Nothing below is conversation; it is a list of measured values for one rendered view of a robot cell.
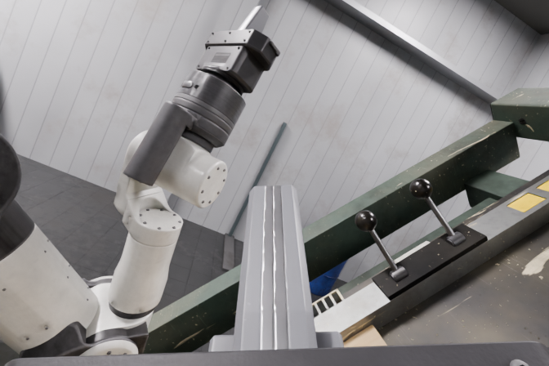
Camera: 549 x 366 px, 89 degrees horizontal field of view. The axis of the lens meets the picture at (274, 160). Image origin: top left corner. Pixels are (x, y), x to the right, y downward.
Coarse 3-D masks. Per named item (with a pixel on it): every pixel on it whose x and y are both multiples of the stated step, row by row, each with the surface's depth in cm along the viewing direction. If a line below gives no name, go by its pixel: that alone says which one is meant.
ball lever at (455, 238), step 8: (416, 184) 51; (424, 184) 50; (416, 192) 50; (424, 192) 50; (432, 208) 50; (440, 216) 50; (448, 224) 50; (448, 232) 50; (456, 232) 50; (448, 240) 49; (456, 240) 48; (464, 240) 48
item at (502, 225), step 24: (528, 192) 53; (480, 216) 53; (504, 216) 50; (528, 216) 49; (504, 240) 49; (456, 264) 47; (480, 264) 49; (432, 288) 47; (336, 312) 48; (360, 312) 46; (384, 312) 46
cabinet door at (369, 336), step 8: (368, 328) 46; (360, 336) 45; (368, 336) 45; (376, 336) 44; (344, 344) 45; (352, 344) 45; (360, 344) 44; (368, 344) 44; (376, 344) 43; (384, 344) 42
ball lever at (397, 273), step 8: (360, 216) 49; (368, 216) 49; (360, 224) 49; (368, 224) 49; (376, 224) 49; (376, 240) 49; (384, 248) 49; (384, 256) 49; (392, 264) 48; (392, 272) 48; (400, 272) 48
